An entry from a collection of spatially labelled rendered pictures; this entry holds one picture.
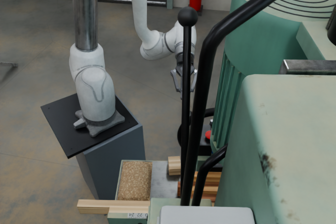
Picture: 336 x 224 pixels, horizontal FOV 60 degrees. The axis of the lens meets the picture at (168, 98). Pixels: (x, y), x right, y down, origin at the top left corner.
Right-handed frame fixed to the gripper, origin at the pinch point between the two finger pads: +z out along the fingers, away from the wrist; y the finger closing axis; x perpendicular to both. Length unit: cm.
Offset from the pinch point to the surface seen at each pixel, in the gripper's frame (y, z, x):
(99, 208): -24, 46, -27
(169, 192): -5.3, 40.2, -21.7
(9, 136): -124, -14, 94
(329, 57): 8, 39, -87
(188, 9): -3, 19, -71
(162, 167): -7.8, 32.5, -18.9
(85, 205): -27, 45, -28
